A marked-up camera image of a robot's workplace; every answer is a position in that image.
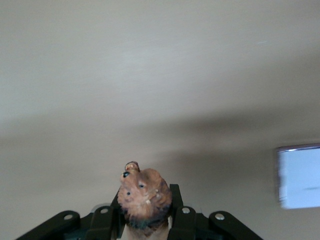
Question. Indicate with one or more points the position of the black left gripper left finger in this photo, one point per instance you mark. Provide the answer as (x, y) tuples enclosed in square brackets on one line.
[(100, 222)]

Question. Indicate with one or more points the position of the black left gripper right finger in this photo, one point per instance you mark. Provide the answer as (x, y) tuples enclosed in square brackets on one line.
[(185, 222)]

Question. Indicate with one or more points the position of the brown lion statue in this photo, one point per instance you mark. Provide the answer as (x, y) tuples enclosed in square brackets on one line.
[(145, 197)]

